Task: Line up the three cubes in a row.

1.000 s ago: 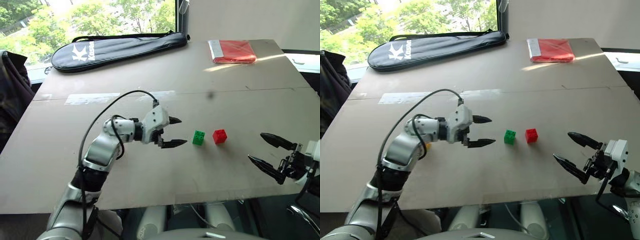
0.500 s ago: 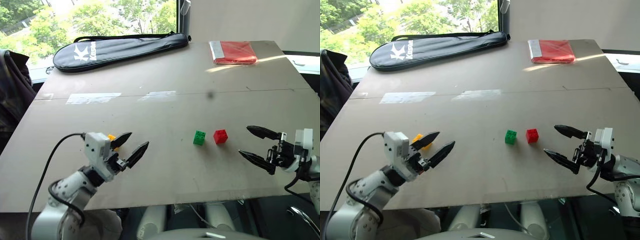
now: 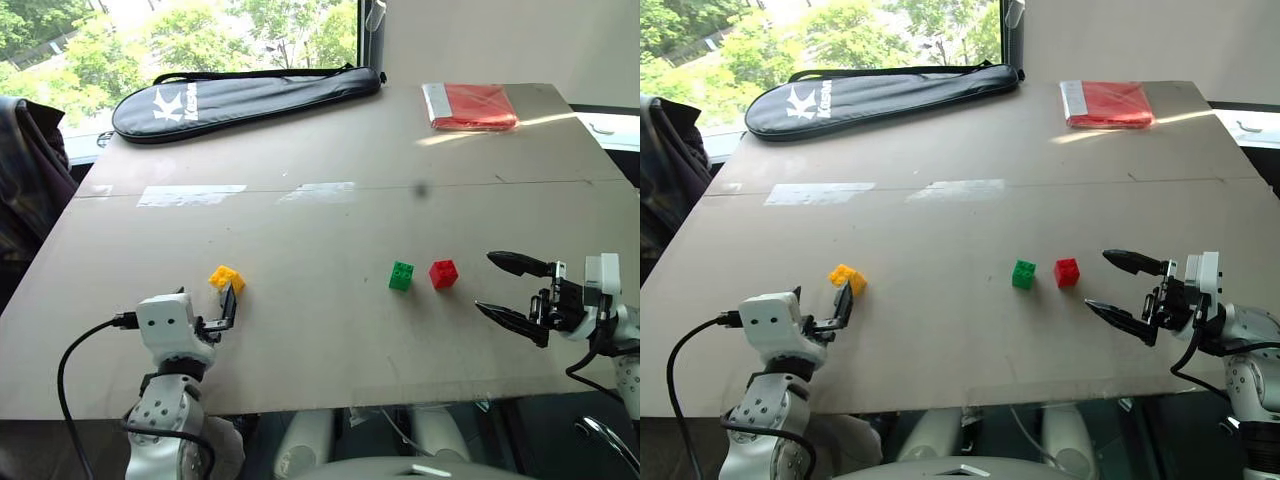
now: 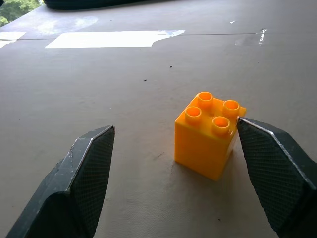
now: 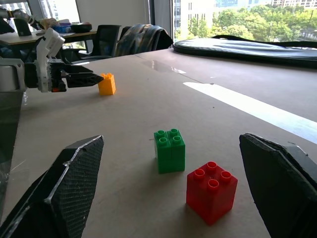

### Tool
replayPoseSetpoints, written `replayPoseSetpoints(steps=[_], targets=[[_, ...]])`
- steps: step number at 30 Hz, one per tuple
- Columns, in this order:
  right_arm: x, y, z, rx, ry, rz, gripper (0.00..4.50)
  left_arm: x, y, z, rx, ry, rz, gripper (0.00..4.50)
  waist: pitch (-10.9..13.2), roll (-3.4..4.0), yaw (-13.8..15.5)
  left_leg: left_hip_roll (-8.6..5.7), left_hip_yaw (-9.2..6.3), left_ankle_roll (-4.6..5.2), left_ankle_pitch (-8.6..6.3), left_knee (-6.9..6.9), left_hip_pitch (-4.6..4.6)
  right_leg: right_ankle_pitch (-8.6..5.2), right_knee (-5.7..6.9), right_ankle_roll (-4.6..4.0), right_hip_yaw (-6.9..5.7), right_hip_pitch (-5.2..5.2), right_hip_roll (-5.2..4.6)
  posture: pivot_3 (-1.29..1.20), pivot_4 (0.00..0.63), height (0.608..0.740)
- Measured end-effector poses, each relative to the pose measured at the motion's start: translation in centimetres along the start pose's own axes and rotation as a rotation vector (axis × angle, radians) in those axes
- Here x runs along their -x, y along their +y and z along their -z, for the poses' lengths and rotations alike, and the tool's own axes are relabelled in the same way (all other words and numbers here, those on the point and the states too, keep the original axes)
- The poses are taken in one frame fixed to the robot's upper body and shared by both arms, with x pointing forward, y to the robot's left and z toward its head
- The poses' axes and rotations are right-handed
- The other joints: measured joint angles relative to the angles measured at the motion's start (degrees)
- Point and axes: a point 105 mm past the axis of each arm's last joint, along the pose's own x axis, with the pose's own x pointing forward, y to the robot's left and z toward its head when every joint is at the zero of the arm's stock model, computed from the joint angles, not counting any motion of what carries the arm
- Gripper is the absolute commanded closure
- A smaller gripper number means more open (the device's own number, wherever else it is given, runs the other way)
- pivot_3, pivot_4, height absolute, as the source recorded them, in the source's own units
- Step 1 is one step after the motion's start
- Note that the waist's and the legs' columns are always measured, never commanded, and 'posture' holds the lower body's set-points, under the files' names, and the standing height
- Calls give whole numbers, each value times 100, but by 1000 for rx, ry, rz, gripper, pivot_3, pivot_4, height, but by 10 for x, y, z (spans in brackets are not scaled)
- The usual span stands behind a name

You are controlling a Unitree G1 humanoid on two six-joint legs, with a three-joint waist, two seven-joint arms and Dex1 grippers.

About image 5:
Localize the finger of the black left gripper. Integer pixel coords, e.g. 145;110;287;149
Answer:
65;72;105;88
63;63;94;74

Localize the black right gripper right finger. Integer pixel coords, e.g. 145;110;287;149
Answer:
239;132;317;238

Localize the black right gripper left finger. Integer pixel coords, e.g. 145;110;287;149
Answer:
0;135;105;238

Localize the orange studded building cube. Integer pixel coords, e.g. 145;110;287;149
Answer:
98;72;117;96

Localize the black office chair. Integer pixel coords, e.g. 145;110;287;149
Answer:
71;24;122;64

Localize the black pouch on desk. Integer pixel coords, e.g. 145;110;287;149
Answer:
70;21;93;33

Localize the blue box on desk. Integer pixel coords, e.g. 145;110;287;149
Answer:
52;22;73;34

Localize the wooden background desk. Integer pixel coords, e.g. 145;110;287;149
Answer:
0;30;98;46

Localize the black box on desk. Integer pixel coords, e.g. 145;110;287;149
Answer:
13;18;32;37

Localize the red studded building cube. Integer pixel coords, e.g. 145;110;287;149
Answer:
186;161;238;226

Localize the chair draped with dark jacket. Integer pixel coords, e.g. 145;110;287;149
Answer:
115;23;174;58

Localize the grey tube with yellow band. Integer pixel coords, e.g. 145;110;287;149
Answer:
0;8;36;25

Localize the green studded building cube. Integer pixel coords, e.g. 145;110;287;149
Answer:
154;128;186;175

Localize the flat black padded bag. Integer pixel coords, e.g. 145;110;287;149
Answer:
172;35;317;69

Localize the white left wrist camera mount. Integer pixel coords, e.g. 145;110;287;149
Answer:
35;27;66;93

